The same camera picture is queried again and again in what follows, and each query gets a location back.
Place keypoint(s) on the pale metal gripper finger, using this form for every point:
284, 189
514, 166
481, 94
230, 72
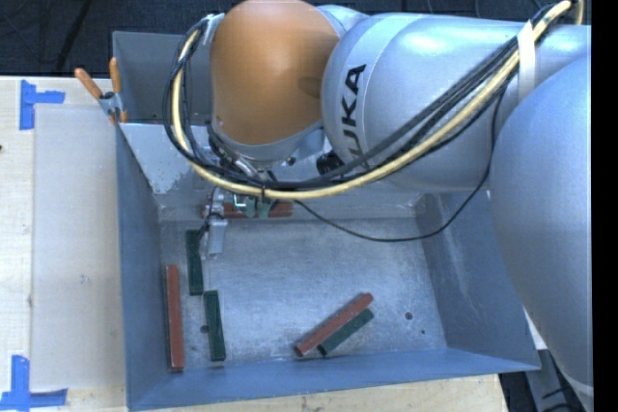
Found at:
217, 240

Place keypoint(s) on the dark green flat block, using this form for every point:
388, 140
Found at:
214, 325
350, 332
194, 267

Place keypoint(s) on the red-brown flat block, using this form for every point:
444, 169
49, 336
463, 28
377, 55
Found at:
174, 318
282, 210
333, 325

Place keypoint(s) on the grey metal bin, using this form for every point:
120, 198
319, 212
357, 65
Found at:
309, 275

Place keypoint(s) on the pale wood flat board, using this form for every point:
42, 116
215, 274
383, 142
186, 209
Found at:
77, 246

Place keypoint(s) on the black cylinder on white bracket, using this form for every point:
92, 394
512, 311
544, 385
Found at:
328, 163

